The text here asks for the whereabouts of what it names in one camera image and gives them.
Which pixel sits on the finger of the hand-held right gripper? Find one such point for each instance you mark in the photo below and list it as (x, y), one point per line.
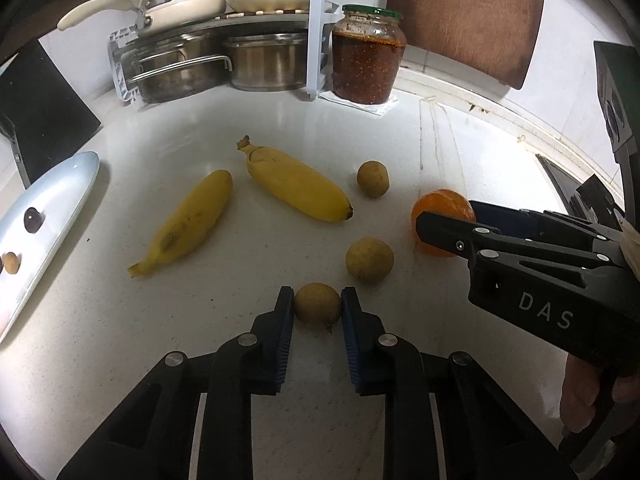
(450, 232)
(520, 217)

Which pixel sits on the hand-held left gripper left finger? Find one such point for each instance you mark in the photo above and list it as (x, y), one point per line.
(282, 340)

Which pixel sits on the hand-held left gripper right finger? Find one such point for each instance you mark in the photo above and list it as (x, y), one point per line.
(352, 340)

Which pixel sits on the orange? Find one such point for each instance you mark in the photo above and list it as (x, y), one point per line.
(440, 205)

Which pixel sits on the brown longan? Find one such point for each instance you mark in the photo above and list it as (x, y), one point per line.
(369, 259)
(372, 179)
(317, 302)
(10, 262)

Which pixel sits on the yellow banana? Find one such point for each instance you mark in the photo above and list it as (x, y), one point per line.
(300, 187)
(190, 220)

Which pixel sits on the light blue oval plate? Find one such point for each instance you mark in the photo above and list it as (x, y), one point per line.
(50, 220)

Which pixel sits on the person's right hand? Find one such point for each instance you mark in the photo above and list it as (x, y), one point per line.
(580, 395)

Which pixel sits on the white coaster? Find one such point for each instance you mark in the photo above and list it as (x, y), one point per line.
(330, 98)

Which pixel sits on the glass jar of chili sauce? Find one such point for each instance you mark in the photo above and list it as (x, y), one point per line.
(367, 60)

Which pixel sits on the large brown cutting board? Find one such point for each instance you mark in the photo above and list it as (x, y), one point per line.
(465, 10)

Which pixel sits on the white pot rack shelf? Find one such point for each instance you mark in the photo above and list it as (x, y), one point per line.
(317, 35)

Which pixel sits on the deep steel pot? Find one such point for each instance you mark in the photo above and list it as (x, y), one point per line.
(265, 65)

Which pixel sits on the wide steel pot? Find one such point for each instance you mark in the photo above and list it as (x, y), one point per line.
(175, 80)

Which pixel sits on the black knife block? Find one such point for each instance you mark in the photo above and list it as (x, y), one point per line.
(45, 110)

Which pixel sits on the cream saucepan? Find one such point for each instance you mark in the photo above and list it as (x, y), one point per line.
(200, 2)

